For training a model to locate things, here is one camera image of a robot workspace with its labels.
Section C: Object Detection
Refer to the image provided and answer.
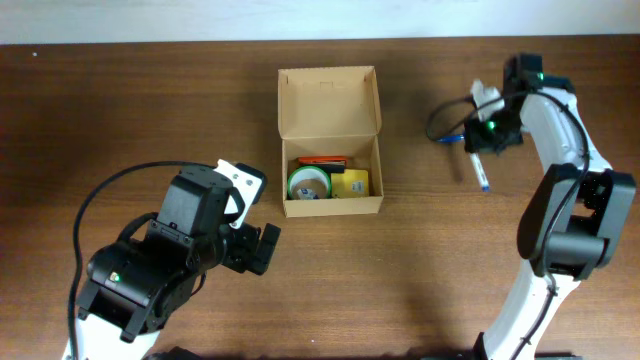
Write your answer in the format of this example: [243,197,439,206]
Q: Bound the brown cardboard box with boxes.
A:
[278,66,384,218]

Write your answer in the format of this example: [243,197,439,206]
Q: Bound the blue ballpoint pen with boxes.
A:
[437,134,465,144]

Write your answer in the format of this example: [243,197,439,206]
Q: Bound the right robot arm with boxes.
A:
[464,54,636,360]

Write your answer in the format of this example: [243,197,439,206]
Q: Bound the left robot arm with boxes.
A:
[63,160,281,359]

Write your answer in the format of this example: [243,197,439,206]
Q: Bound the blue white marker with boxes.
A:
[469,153,490,192]

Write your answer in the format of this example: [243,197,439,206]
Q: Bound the yellow sticky note pad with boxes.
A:
[331,169,369,199]

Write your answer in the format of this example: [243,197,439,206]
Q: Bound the small white blue box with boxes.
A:
[294,187,320,200]

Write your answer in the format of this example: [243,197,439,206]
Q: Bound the left black cable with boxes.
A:
[66,160,221,360]

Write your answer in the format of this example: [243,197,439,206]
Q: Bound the green tape roll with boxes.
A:
[287,166,331,200]

